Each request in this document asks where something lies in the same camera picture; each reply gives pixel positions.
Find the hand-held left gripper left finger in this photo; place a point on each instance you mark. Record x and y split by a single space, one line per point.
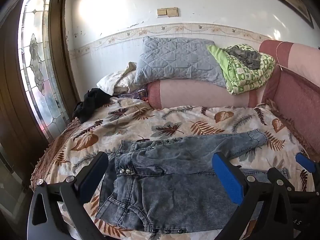
91 180

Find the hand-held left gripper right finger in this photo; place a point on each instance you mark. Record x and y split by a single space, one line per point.
227 177

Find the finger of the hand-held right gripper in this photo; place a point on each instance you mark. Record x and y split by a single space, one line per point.
278 177
305 162

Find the grey-blue denim pants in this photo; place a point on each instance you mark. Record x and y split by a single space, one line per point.
175 187

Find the black cloth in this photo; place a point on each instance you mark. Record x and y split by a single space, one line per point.
90 103

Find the leaf-print blanket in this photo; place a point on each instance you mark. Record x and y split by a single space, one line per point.
175 120

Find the purple plastic object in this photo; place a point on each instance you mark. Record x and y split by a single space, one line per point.
137 94

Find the white pillow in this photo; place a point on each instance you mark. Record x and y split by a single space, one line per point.
112 81

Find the green patterned blanket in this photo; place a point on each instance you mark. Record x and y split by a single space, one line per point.
237 75

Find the grey crumpled cloth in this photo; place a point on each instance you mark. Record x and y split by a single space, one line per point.
247 57

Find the grey quilted pillow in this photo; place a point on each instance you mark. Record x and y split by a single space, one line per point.
175 60

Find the wooden stained-glass door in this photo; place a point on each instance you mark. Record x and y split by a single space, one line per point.
35 55

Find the beige light switch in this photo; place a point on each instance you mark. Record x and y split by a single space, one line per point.
173 12
162 12

